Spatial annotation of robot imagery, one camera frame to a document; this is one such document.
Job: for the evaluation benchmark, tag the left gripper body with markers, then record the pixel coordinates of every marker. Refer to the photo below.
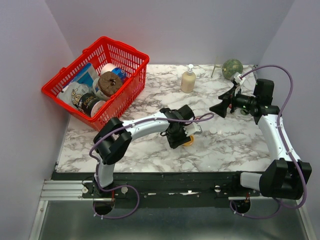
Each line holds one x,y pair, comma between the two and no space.
178,137

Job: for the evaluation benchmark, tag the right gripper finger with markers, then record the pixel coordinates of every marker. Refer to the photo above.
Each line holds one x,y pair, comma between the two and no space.
229,94
221,108

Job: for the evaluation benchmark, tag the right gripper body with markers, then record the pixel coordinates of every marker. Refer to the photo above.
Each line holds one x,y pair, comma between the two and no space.
232,100

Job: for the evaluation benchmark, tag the orange pill dish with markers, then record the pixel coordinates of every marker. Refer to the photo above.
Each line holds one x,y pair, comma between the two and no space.
189,143

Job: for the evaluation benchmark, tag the white bottle cap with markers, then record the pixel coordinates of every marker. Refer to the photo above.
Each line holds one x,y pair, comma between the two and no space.
213,130

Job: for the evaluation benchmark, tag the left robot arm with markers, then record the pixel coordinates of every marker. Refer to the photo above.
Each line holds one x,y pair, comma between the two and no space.
113,140

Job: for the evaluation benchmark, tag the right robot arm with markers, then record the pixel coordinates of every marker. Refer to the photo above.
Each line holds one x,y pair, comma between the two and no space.
286,174

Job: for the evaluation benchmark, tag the green melon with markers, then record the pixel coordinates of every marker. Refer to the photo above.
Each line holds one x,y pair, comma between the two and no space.
231,67

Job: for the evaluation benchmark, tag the beige soap pump bottle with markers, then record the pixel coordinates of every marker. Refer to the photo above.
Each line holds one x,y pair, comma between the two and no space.
188,79

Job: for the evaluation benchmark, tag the white blue tissue roll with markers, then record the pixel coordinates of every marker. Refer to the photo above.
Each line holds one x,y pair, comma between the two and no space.
109,67

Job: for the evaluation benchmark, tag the brown round cork block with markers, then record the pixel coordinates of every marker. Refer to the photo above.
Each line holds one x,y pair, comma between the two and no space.
109,83

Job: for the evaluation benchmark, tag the white printed cup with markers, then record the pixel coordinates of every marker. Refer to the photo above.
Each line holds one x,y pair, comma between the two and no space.
96,90

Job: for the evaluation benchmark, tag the black face cream tub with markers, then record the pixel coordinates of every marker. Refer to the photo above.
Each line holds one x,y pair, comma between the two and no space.
90,104

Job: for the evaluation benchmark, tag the blue white packet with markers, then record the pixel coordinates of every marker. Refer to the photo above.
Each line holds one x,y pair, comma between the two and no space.
86,76

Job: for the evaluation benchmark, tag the red plastic shopping basket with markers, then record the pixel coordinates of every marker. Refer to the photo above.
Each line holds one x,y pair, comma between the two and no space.
104,50

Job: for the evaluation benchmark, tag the silver cartoon snack bag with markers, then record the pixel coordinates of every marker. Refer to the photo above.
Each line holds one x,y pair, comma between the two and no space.
72,93

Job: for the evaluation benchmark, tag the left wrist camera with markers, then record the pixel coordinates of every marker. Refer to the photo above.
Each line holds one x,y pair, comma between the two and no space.
192,129

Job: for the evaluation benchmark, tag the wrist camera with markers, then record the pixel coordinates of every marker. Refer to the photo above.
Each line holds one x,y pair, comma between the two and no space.
192,129
238,80

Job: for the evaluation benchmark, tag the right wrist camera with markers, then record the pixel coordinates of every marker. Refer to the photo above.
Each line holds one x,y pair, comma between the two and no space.
238,80

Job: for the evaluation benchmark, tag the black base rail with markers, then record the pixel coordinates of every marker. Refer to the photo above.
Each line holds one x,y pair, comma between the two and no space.
157,190

